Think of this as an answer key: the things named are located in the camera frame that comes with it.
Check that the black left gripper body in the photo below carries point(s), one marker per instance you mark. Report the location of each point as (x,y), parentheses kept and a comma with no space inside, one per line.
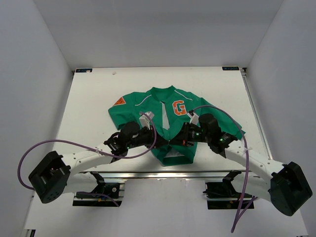
(145,138)

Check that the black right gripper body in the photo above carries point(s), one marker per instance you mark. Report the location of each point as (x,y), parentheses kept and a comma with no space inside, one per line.
(193,135)

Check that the green varsity jacket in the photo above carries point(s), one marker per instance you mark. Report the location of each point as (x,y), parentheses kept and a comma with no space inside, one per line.
(170,107)

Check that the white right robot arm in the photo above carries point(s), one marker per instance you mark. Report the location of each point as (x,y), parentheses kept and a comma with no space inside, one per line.
(284,185)

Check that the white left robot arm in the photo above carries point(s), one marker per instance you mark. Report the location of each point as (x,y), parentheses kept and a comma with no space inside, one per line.
(59,174)

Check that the blue right corner label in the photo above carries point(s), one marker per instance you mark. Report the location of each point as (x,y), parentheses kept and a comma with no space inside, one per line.
(230,68)

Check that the blue corner label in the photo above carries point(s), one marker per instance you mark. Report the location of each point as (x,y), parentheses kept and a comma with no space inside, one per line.
(230,68)
(86,70)

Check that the blue left corner label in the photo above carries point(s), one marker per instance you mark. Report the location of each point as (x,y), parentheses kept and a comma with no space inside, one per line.
(86,70)

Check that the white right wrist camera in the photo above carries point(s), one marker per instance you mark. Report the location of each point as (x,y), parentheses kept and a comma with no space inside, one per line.
(193,117)

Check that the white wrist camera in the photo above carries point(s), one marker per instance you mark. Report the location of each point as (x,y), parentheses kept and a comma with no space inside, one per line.
(193,117)
(146,118)

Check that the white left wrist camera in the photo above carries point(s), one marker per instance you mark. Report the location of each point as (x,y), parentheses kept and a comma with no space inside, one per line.
(146,118)

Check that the aluminium table edge rail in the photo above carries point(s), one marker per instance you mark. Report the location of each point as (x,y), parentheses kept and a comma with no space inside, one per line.
(164,175)

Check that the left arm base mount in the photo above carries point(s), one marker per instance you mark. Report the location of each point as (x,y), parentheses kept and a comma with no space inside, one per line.
(104,193)

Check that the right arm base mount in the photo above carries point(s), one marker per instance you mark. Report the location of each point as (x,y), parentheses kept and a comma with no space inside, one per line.
(221,195)

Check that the aluminium right side rail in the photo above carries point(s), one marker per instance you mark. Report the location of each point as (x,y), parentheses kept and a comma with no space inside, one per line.
(243,72)

